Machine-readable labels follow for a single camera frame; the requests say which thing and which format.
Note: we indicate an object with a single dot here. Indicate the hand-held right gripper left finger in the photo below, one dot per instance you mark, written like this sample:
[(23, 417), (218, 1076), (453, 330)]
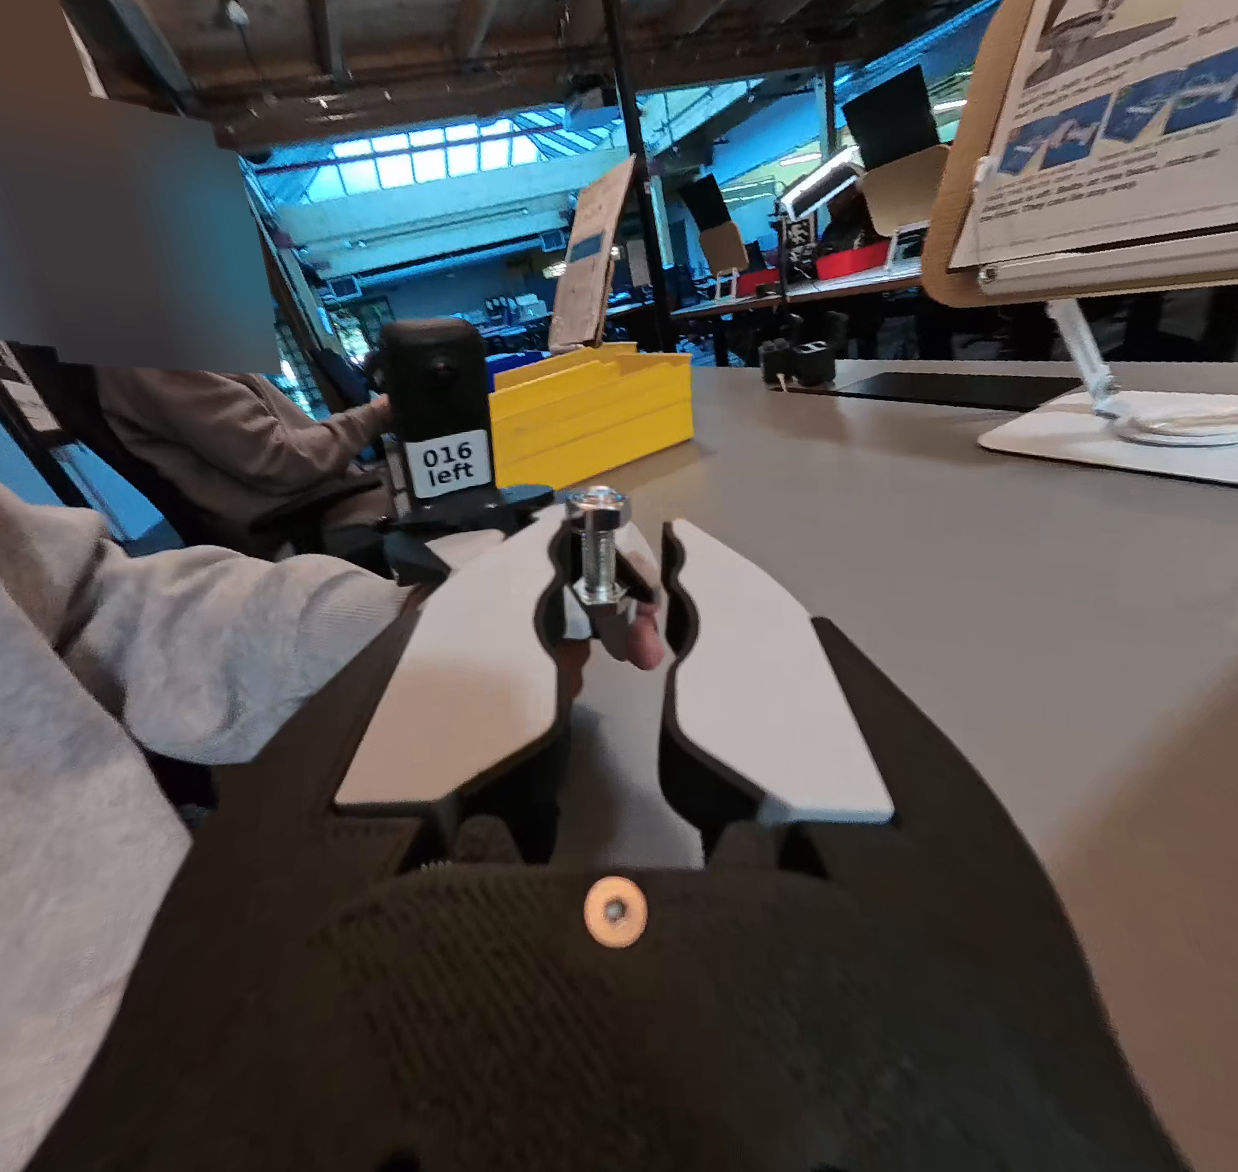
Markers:
[(464, 689)]

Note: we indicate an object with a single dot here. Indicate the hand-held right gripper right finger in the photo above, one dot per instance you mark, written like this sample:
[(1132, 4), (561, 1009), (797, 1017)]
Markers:
[(764, 698)]

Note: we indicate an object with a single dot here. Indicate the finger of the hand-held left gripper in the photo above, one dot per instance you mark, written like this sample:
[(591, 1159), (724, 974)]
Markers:
[(474, 546), (643, 582)]

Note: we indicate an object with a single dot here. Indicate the silver bolt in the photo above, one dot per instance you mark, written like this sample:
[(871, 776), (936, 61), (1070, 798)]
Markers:
[(600, 559)]

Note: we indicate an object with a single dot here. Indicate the silver hex nut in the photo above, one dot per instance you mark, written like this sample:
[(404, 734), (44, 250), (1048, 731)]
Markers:
[(600, 514)]

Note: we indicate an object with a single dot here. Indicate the person's left forearm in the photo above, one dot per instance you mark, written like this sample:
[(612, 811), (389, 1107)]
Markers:
[(223, 641)]

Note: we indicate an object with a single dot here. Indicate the grey desk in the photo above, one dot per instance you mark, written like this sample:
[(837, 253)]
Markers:
[(919, 611)]

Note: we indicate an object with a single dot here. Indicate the bright desk lamp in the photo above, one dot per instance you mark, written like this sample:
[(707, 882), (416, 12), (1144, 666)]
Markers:
[(821, 181)]

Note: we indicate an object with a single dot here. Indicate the person's left hand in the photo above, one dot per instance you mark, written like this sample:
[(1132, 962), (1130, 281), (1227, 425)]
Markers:
[(643, 646)]

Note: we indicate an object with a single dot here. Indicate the blue plastic bin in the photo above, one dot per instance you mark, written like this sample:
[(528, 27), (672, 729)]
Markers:
[(518, 372)]

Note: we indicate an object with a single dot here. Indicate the yellow plastic bin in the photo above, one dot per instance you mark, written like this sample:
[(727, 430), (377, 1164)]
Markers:
[(600, 418)]

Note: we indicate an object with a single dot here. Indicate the cardboard document stand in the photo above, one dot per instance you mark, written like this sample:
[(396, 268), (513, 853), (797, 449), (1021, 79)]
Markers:
[(590, 253)]

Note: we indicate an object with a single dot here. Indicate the black battery charger dock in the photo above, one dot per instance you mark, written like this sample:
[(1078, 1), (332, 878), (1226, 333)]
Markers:
[(809, 360)]

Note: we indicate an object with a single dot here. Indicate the black steel column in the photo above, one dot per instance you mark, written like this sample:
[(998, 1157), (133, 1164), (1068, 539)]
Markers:
[(633, 148)]

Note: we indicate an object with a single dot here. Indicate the small red plastic bin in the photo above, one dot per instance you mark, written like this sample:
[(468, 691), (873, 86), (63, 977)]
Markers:
[(757, 281)]

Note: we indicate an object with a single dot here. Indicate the small rounded wooden stand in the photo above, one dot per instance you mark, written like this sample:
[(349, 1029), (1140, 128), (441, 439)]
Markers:
[(724, 251)]

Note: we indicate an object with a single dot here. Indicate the ceiling projector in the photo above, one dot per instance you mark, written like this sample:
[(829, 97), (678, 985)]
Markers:
[(593, 106)]

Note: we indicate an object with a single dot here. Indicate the small black panel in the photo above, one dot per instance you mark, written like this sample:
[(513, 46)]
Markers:
[(707, 203)]

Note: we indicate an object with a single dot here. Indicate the black office chair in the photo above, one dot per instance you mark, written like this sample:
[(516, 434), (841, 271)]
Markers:
[(58, 437)]

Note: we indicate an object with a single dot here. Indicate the large red plastic bin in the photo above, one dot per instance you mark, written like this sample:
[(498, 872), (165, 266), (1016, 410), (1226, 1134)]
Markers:
[(852, 263)]

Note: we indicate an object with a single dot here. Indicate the person's grey sweater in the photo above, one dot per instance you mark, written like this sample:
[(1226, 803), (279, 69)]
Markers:
[(68, 853)]

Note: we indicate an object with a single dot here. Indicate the large rounded wooden stand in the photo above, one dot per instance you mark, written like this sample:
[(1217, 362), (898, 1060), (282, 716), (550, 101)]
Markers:
[(904, 201)]

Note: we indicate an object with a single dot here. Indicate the large black panel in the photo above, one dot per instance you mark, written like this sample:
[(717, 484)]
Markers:
[(891, 118)]

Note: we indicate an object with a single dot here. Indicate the wooden document stand white base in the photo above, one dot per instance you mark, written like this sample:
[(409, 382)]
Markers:
[(1113, 268)]

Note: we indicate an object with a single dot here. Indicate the printed instruction sheet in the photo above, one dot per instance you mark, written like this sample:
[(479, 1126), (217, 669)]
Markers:
[(1113, 109)]

